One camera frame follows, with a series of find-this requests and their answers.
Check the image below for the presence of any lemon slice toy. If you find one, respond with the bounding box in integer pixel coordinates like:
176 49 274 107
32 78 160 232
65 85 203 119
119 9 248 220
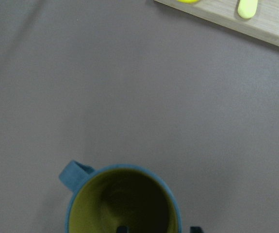
177 0 199 4

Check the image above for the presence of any wooden cutting board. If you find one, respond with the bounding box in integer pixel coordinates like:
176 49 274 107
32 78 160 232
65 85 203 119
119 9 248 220
158 0 279 46

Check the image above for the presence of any yellow plastic knife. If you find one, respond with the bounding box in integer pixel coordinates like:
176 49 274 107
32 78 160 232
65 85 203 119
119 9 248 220
237 0 258 19

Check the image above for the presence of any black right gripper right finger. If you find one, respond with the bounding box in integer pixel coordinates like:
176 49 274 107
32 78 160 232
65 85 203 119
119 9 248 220
190 226 203 233

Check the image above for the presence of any blue mug yellow inside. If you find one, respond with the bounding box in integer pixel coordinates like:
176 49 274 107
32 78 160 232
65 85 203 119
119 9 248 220
59 160 182 233

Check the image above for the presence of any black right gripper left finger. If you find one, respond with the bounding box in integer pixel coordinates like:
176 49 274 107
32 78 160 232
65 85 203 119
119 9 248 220
117 226 128 233

